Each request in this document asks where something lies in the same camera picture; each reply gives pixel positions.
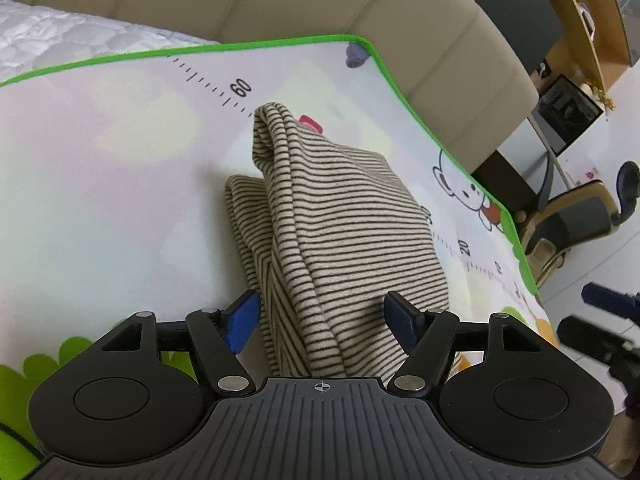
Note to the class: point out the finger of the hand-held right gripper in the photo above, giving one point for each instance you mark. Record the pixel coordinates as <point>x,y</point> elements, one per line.
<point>610,301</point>
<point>590,337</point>

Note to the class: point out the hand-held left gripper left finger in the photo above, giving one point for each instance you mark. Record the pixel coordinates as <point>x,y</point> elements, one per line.
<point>242,320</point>

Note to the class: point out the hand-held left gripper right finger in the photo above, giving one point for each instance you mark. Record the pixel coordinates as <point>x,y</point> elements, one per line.
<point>402,320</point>

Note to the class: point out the beige striped sweater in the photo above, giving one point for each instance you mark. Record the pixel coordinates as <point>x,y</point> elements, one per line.
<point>340,220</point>

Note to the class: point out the tan office chair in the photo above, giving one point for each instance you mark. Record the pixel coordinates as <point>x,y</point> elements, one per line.
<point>580,215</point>

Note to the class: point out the white desk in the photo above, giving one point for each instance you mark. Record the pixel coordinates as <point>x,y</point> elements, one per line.
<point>530,145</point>

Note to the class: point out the cartoon print play mat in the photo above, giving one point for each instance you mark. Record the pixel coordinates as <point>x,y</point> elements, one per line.
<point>110,185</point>

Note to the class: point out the black monitor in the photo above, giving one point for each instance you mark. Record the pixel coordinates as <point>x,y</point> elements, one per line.
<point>565,110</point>

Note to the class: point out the yellow flower bunch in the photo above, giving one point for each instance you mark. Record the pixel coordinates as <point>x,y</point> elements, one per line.
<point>600,95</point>

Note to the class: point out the wooden shelf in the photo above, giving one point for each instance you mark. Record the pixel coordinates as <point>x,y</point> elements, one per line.
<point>607,35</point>

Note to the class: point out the beige padded headboard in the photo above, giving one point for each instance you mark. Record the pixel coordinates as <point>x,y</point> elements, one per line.
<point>350,5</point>

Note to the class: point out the white quilted bedsheet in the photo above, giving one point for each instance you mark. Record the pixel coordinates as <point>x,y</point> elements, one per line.
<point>75,35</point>

